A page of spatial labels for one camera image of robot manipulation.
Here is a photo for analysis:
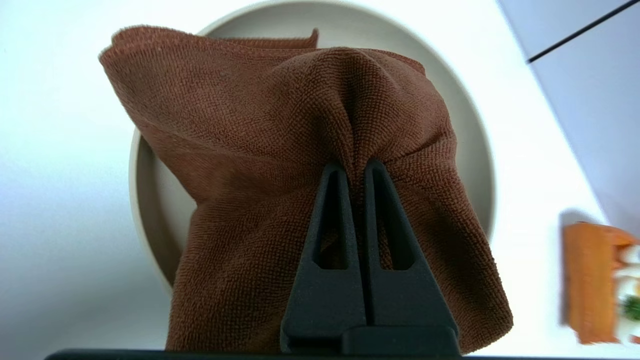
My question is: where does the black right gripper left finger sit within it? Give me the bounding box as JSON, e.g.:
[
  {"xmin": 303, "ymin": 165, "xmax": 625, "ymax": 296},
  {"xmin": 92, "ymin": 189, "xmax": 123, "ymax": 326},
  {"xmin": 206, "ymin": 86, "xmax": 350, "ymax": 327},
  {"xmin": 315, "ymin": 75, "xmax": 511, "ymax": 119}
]
[{"xmin": 279, "ymin": 161, "xmax": 368, "ymax": 354}]

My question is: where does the beige round plate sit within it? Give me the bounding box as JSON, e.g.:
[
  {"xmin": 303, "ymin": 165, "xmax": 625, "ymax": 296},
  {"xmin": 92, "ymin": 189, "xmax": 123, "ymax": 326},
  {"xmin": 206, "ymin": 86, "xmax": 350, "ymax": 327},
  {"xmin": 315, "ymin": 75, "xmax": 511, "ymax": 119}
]
[{"xmin": 128, "ymin": 0, "xmax": 497, "ymax": 296}]

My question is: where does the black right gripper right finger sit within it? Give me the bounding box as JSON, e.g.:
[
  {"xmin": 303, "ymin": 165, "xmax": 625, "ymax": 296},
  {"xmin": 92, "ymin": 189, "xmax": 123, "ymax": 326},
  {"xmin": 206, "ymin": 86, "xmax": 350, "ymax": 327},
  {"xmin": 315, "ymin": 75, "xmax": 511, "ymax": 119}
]
[{"xmin": 363, "ymin": 158, "xmax": 458, "ymax": 328}]

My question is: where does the brown microfibre cloth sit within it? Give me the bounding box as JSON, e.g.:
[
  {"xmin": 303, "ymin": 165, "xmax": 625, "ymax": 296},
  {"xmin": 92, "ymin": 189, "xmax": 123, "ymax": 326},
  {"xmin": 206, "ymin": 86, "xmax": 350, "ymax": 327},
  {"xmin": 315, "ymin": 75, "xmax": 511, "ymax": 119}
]
[{"xmin": 98, "ymin": 25, "xmax": 514, "ymax": 353}]

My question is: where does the orange waffle cake toy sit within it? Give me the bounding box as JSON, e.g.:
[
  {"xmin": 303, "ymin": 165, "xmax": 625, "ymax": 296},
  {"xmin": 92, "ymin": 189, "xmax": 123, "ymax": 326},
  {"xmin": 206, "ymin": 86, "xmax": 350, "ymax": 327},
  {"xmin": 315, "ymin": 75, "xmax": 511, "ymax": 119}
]
[{"xmin": 562, "ymin": 221, "xmax": 640, "ymax": 346}]

